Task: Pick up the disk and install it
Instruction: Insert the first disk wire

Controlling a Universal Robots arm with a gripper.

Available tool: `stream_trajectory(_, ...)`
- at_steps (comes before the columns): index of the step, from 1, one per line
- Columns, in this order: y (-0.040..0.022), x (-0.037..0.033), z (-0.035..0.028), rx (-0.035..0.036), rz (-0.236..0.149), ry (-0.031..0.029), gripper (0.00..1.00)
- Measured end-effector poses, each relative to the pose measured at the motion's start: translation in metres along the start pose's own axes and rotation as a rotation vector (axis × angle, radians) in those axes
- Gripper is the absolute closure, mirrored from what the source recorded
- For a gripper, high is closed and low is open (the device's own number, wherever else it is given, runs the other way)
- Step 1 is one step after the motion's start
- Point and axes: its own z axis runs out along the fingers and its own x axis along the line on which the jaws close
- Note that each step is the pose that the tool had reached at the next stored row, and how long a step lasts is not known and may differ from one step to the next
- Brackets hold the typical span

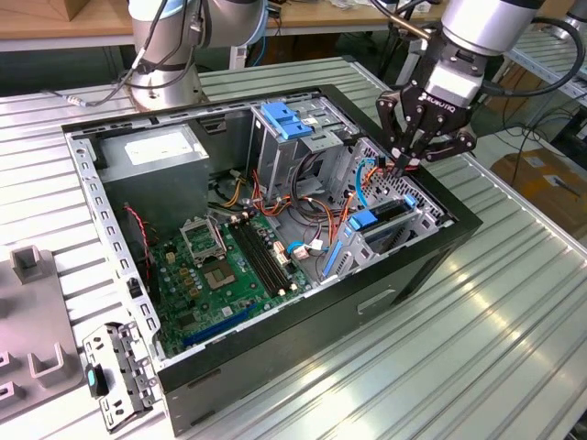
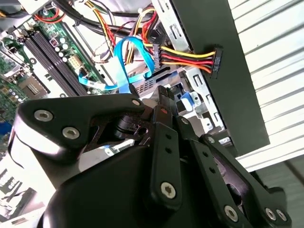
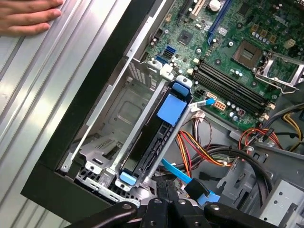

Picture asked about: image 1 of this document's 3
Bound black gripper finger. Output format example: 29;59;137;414
403;129;477;178
374;89;417;178

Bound orange power wire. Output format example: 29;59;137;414
327;158;420;258

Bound hard disk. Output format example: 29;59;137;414
320;194;418;280

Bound disk bay metal cage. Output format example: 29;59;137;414
316;137;455;283

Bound black tripod stand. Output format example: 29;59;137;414
376;0;416;91

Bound large cardboard box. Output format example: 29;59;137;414
490;148;587;235

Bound blue plastic drive latch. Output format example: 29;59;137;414
260;103;314;142

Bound metal slat side table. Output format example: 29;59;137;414
476;27;587;134

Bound wooden desk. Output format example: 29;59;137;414
0;0;441;51

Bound metal optical drive cage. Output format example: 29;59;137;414
247;95;361;203

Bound beige board connector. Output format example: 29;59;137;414
273;241;293;268

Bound black RAM slot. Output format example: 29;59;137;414
240;213;298;291
227;215;286;297

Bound green motherboard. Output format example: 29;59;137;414
149;213;317;358

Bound metal socket cover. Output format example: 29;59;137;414
180;215;229;267

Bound black open PC case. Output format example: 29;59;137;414
61;83;484;437

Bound grey power supply unit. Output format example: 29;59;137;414
94;124;211;239

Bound blue expansion slot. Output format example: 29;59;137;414
183;304;258;348

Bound black case fan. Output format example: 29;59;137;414
122;204;162;304

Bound small brown box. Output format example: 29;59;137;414
62;0;93;22

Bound black clip with blue mark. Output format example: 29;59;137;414
84;363;110;398

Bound grey parts rack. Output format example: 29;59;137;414
0;245;86;425

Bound blue wire with black plug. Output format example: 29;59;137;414
353;154;387;211

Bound orange red wire bundle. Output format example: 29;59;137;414
250;169;338;242

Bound yellow black wire bundle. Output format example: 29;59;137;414
208;168;252;211

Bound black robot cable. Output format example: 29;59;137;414
40;0;205;107

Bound red black fan wire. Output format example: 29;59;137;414
123;204;152;279

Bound metal slot bracket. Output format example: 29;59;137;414
81;320;161;435

